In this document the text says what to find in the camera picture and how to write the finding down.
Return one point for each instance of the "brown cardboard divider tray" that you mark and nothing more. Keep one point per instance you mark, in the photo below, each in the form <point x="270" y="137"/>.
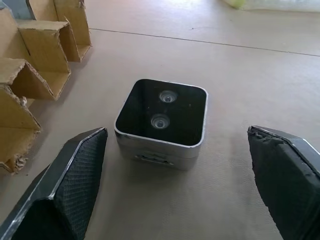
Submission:
<point x="37" y="62"/>

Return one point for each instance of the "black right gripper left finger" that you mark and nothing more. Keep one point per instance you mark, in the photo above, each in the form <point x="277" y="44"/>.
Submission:
<point x="67" y="180"/>

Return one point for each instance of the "silver square dual-lens camera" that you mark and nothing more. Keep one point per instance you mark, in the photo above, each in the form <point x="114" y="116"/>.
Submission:
<point x="160" y="125"/>

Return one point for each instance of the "clear plastic bag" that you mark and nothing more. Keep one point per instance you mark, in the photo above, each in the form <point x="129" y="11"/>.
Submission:
<point x="270" y="4"/>

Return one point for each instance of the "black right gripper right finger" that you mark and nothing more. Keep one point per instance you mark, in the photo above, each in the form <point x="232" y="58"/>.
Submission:
<point x="285" y="180"/>

